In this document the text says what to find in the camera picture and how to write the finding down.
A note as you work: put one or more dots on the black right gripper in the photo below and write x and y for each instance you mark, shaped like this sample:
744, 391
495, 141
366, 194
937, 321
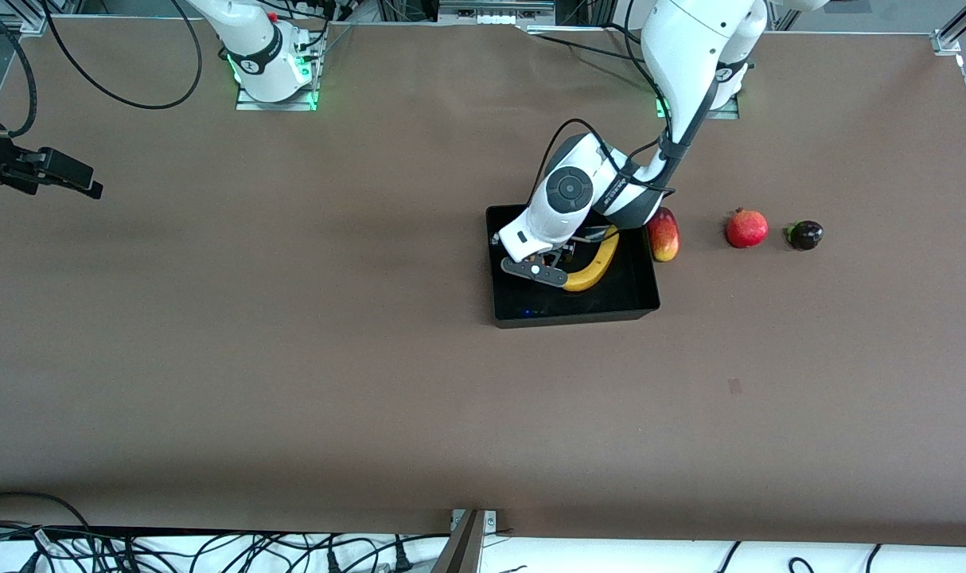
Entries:
7, 165

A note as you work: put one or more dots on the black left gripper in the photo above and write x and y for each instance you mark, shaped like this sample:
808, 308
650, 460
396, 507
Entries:
560, 255

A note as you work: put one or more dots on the yellow banana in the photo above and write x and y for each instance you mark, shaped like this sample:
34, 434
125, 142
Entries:
598, 267

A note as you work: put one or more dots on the black plastic box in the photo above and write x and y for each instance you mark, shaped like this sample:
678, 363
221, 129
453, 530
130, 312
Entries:
570, 310

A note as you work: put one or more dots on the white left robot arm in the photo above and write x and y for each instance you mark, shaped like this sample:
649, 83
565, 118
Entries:
690, 40

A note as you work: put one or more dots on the red yellow mango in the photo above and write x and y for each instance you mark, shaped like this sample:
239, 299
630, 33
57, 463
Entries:
664, 239

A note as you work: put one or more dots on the red pomegranate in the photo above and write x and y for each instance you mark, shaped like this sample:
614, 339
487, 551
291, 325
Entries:
747, 229

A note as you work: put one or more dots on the dark purple mangosteen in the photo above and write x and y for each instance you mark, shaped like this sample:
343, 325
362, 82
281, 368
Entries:
806, 235

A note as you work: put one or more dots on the brown table mat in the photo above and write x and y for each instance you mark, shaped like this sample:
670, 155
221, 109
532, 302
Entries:
371, 398

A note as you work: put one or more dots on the white power strip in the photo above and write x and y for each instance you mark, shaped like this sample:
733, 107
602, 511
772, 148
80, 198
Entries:
495, 16

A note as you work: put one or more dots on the dark metal pole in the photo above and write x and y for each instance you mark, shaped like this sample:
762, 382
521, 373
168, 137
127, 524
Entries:
461, 553

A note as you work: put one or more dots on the black power plug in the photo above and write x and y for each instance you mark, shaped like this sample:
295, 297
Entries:
402, 560
333, 562

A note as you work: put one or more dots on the aluminium frame corner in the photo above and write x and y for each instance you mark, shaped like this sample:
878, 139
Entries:
29, 24
946, 41

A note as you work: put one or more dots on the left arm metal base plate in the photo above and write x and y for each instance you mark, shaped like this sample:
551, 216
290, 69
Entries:
726, 114

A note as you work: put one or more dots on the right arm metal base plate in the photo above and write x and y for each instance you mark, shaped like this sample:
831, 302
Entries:
276, 105

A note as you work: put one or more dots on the silver metal edge bracket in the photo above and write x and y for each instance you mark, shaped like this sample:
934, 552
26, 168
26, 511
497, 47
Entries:
491, 521

